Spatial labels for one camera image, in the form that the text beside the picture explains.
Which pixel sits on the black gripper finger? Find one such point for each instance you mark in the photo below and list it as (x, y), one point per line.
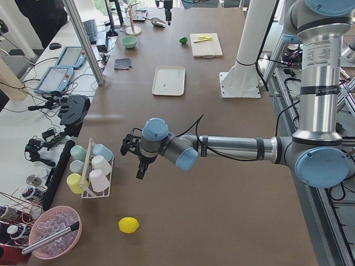
(141, 171)

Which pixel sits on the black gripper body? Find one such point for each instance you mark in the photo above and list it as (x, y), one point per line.
(145, 160)
(167, 11)

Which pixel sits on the green lime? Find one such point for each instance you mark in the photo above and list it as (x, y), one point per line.
(183, 40)

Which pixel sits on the yellow lemon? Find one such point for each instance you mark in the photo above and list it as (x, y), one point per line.
(128, 225)

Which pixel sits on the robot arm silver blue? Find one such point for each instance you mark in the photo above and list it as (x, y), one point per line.
(167, 6)
(314, 151)

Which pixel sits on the cream rabbit tray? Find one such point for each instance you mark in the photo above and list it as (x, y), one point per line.
(169, 81)

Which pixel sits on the metal scoop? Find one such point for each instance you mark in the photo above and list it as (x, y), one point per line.
(156, 22)

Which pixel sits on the wooden mug tree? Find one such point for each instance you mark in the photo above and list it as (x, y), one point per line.
(133, 29)

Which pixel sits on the white cup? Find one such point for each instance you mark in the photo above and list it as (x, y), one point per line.
(99, 162)

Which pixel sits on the lemon slice upper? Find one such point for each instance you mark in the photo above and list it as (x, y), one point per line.
(204, 36)

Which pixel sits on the pink cup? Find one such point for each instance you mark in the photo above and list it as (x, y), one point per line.
(98, 180)

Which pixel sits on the light blue cup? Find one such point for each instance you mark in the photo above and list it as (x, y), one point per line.
(100, 149)

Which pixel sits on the yellow plastic knife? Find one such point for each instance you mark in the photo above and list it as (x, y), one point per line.
(202, 40)

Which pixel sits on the green bowl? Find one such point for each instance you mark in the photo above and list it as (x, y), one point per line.
(129, 41)

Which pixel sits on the wooden cutting board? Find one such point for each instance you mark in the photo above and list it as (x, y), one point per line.
(209, 49)

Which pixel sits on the pale green cup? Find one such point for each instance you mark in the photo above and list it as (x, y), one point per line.
(76, 166)

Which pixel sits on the yellow cup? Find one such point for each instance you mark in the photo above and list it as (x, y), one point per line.
(73, 182)

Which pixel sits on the grey cloth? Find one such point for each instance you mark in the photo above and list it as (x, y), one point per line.
(122, 63)

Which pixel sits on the black keyboard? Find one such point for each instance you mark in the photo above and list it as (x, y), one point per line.
(90, 28)

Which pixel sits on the black flat bar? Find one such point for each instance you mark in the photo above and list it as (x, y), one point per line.
(57, 175)

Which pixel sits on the pink bowl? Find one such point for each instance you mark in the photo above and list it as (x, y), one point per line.
(45, 215)

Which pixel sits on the ice cubes pile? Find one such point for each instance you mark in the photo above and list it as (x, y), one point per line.
(54, 223)

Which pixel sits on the teach pendant far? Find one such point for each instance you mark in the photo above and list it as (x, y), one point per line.
(71, 57)

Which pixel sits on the teach pendant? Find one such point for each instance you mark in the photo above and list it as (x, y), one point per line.
(71, 57)
(56, 78)

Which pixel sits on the computer mouse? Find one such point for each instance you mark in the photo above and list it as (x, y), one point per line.
(54, 46)

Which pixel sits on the teach pendant near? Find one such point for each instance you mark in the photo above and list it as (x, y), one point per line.
(56, 78)

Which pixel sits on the white wire cup rack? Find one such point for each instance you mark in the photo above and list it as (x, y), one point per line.
(85, 181)

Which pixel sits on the black plastic bracket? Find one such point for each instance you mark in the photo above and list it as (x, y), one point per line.
(72, 113)

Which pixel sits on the aluminium frame post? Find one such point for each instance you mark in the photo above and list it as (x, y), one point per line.
(83, 39)

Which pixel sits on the steel scoop handle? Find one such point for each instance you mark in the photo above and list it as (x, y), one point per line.
(74, 227)

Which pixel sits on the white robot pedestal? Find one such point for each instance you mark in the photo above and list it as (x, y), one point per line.
(241, 80)

